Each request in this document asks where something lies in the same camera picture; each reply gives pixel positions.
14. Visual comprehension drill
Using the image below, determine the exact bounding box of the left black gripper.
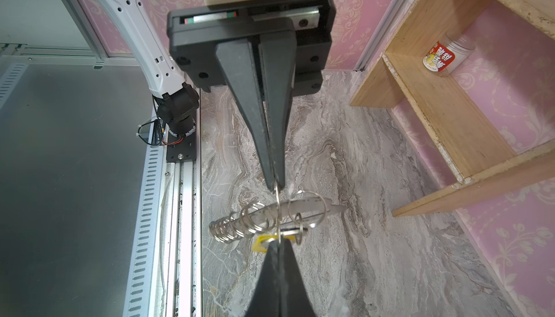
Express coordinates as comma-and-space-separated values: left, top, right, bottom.
167, 0, 336, 191

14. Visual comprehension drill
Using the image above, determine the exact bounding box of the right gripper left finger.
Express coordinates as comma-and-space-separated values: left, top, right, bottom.
245, 242, 280, 317

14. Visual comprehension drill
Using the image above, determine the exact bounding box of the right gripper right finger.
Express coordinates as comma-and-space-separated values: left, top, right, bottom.
278, 240, 316, 317

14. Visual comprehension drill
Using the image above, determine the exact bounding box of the yellow key tag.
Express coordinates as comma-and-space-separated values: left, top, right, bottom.
251, 235, 278, 253

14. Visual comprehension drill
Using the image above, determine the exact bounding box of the silver metal key holder plate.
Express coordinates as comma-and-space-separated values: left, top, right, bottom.
209, 190, 346, 244

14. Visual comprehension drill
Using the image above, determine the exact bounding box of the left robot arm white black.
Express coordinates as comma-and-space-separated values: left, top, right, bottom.
97, 0, 336, 190

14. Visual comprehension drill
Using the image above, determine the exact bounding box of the white jar red label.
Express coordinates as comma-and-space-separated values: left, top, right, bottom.
422, 34, 476, 77

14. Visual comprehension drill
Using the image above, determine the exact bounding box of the wooden two-tier shelf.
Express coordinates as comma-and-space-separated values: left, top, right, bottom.
351, 0, 554, 217

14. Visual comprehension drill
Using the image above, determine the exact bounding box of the aluminium front rail frame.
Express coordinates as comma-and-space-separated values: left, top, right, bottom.
1, 44, 186, 316

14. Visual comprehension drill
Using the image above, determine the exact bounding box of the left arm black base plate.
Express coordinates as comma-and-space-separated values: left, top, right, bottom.
166, 128, 197, 163

